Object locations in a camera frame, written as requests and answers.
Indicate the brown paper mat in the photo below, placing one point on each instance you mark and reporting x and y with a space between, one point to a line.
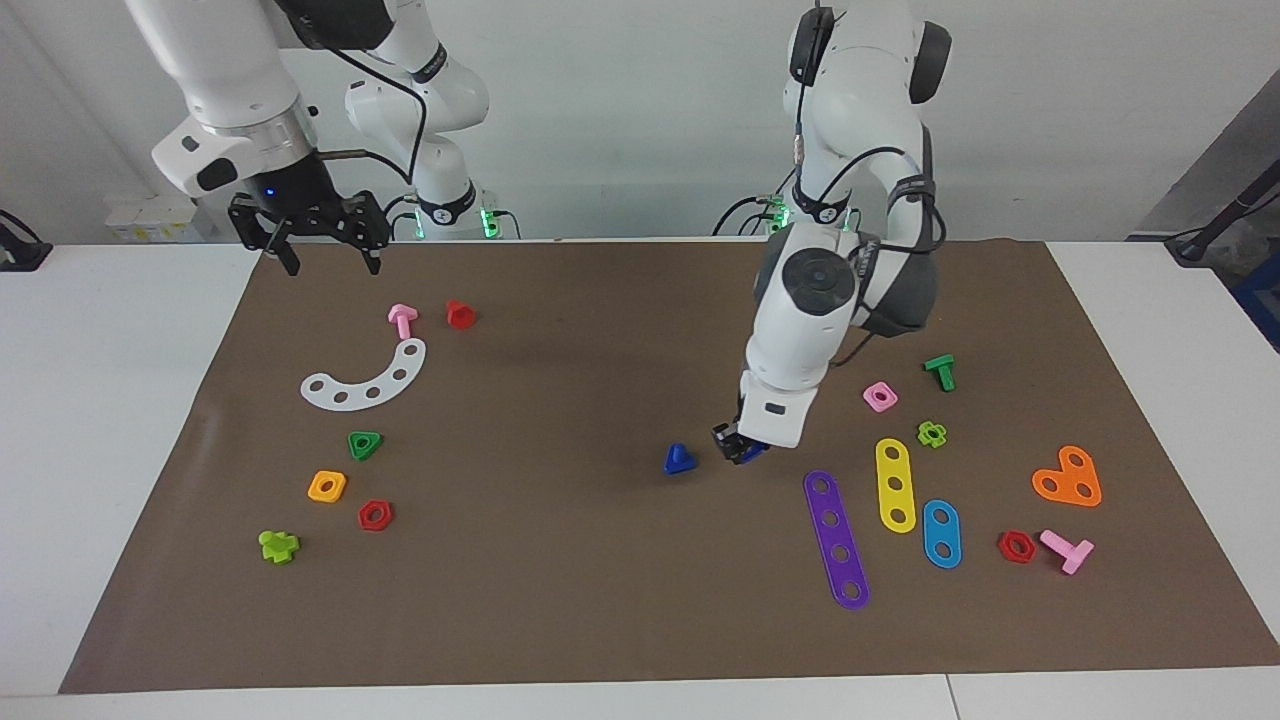
600 600

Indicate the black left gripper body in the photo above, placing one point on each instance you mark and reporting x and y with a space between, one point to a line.
730 435

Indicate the pink square plastic nut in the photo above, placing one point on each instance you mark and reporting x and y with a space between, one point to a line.
868 392

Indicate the orange heart-shaped plastic plate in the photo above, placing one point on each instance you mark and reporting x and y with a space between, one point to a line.
1066 478

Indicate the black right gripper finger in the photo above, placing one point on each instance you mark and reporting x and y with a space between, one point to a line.
258 225
370 225

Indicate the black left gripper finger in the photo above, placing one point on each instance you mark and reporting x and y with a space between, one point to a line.
743 456

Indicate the purple four-hole plastic strip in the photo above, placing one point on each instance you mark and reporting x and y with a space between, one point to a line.
834 536

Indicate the white curved five-hole plate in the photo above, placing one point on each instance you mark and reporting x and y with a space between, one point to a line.
357 397

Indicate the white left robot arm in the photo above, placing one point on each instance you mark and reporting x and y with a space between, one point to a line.
800 330

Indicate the red hexagonal plastic nut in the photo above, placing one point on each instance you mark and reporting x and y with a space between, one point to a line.
364 516
1004 547

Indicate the green triangular plastic nut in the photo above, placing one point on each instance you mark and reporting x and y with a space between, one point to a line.
364 455

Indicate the black camera stand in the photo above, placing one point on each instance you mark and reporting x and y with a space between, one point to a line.
1192 250

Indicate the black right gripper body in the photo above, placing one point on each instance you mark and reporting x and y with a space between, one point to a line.
295 200

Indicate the dark green plastic screw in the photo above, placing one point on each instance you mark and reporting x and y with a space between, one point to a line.
940 365

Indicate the blue two-hole plastic strip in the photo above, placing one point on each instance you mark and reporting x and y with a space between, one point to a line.
941 534

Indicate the white small boxes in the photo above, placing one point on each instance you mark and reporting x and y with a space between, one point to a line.
150 215

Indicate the lime green cross-head screw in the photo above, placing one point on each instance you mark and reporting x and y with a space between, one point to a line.
277 548

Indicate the pink plastic screw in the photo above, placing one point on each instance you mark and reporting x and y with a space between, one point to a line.
402 315
1075 555

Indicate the blue crate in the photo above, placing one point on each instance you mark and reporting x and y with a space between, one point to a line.
1262 290

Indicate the orange square plastic nut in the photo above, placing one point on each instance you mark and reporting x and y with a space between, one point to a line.
315 495

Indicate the black table clamp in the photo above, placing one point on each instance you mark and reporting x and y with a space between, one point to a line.
20 255

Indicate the lime green cross nut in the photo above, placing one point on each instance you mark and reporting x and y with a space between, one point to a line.
940 437

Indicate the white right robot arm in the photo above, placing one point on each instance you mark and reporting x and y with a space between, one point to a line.
230 80

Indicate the yellow three-hole plastic strip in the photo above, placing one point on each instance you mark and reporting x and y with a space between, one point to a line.
895 468

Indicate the red plastic screw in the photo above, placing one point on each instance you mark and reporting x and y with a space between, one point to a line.
460 316

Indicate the blue triangular toy nut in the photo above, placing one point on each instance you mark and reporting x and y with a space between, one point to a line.
680 462

